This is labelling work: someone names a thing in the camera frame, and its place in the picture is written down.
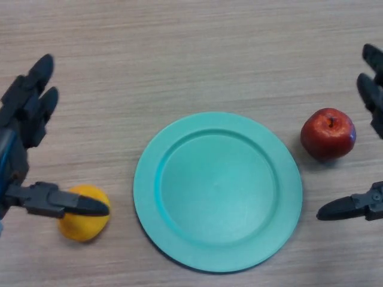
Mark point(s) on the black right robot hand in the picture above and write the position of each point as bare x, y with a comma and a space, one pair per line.
371, 95

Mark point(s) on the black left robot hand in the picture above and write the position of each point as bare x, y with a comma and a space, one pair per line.
18, 119

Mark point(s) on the yellow pear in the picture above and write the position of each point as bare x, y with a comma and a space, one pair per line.
86, 225

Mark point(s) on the green plastic plate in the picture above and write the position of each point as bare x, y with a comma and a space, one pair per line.
217, 192

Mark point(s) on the red apple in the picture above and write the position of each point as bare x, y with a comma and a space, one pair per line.
327, 134

